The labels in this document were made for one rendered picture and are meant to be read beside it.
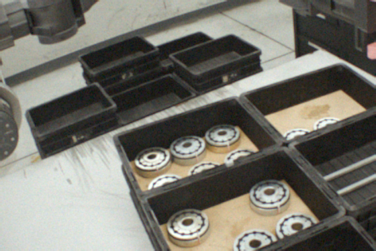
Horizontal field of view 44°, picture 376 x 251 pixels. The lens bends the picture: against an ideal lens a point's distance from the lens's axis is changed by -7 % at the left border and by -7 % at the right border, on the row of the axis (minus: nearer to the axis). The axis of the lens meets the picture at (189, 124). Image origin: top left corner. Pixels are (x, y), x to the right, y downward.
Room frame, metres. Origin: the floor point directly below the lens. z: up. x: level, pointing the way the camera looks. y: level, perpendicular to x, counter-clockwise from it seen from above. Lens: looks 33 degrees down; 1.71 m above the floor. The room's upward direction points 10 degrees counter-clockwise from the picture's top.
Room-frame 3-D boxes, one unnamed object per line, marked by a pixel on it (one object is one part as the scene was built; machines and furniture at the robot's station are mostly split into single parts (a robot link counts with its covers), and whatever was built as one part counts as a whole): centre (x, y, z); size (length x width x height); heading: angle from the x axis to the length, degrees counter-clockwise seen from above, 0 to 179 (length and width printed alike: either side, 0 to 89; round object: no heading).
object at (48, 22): (0.83, 0.22, 1.44); 0.10 x 0.09 x 0.05; 112
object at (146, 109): (2.17, 0.18, 0.31); 0.40 x 0.30 x 0.34; 112
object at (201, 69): (2.32, -0.19, 0.37); 0.40 x 0.30 x 0.45; 112
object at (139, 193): (1.11, 0.00, 0.92); 0.40 x 0.30 x 0.02; 105
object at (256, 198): (0.92, -0.17, 0.86); 0.10 x 0.10 x 0.01
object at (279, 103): (1.21, -0.39, 0.87); 0.40 x 0.30 x 0.11; 105
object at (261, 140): (1.11, 0.00, 0.87); 0.40 x 0.30 x 0.11; 105
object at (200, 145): (1.18, 0.02, 0.86); 0.10 x 0.10 x 0.01
